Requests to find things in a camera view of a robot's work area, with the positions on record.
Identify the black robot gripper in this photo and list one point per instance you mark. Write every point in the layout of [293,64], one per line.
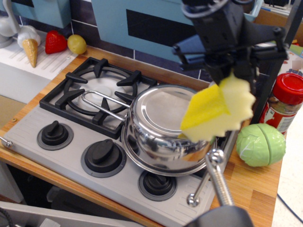
[222,33]

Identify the yellow sponge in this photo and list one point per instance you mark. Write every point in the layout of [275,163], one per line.
[218,109]

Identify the stainless steel pot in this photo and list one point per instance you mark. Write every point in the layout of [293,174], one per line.
[151,134]

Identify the cardboard box with toys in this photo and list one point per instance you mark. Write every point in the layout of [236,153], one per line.
[273,19]

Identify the red lid spice jar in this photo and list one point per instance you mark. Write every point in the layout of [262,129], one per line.
[284,102]

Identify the green toy cabbage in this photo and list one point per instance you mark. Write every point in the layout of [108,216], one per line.
[260,145]

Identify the large teal plastic bin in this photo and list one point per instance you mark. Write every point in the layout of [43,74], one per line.
[147,29]

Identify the black right stove knob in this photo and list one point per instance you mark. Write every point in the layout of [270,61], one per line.
[157,187]

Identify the black stove knob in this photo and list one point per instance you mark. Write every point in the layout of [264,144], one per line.
[103,159]
[157,187]
[55,136]

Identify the black burner grate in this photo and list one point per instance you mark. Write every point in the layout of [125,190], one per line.
[65,99]

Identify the black middle stove knob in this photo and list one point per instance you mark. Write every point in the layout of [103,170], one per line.
[103,159]

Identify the yellow toy potato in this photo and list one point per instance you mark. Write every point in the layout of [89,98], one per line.
[77,44]

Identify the grey toy stove top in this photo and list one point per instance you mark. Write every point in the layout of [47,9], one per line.
[122,187]

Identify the red toy strawberry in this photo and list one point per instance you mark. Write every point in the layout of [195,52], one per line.
[55,42]

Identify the small teal bin left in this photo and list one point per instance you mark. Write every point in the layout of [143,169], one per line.
[52,12]

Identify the black left stove knob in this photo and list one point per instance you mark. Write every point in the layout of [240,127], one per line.
[55,136]

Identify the toy ice cream cone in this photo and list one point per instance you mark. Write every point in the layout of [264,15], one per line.
[29,40]

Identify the grey toy faucet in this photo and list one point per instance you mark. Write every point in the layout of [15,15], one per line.
[8,25]

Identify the small chrome knob left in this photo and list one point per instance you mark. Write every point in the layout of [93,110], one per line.
[6,143]

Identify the black metal frame post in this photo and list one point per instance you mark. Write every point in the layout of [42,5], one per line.
[294,19]

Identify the chrome clamp screw handle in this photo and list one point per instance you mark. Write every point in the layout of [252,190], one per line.
[215,160]

